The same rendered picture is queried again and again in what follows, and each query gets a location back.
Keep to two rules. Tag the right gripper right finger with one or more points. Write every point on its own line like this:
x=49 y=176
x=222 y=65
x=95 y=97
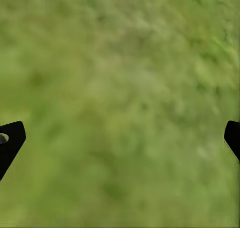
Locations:
x=232 y=137

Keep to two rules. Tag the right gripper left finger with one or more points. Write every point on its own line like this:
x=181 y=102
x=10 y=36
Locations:
x=12 y=137

